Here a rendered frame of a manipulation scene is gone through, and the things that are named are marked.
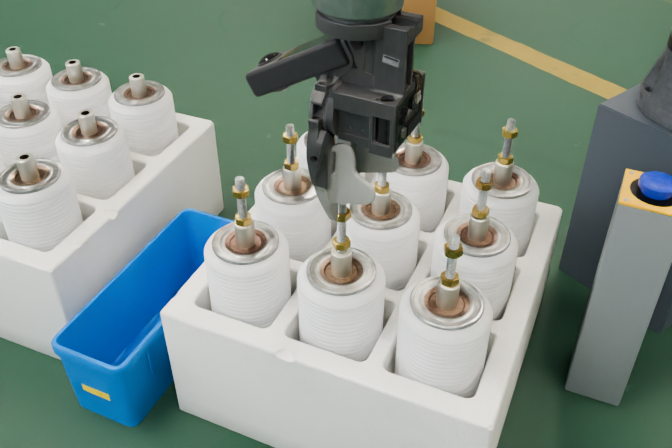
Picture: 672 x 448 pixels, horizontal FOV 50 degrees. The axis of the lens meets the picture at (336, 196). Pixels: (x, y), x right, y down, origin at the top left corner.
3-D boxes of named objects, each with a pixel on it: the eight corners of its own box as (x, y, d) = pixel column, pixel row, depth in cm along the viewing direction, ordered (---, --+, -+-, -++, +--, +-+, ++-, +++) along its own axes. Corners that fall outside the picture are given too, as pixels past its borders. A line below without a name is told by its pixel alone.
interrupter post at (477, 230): (479, 247, 82) (483, 224, 80) (462, 238, 84) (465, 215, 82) (491, 237, 84) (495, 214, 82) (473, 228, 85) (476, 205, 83)
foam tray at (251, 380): (309, 234, 123) (306, 144, 112) (541, 301, 110) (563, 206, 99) (178, 410, 94) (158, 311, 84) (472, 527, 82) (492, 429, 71)
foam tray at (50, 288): (48, 160, 141) (24, 76, 130) (224, 208, 128) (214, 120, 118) (-125, 290, 112) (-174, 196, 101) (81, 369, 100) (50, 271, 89)
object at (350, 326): (291, 362, 92) (285, 253, 81) (362, 342, 94) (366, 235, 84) (316, 422, 84) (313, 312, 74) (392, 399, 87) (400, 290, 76)
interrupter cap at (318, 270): (297, 259, 81) (297, 254, 80) (361, 244, 83) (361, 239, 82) (319, 305, 75) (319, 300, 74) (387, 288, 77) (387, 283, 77)
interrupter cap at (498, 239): (486, 269, 79) (487, 264, 79) (430, 239, 83) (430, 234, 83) (522, 236, 84) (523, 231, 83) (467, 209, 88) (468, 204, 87)
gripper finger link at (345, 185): (365, 246, 68) (373, 158, 63) (309, 229, 70) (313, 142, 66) (378, 231, 70) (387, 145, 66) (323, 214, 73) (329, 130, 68)
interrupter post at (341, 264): (327, 268, 79) (326, 245, 77) (347, 263, 80) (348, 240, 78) (334, 283, 78) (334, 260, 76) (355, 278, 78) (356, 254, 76)
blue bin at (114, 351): (194, 265, 117) (185, 205, 109) (254, 284, 113) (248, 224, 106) (66, 406, 95) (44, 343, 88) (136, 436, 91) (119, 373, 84)
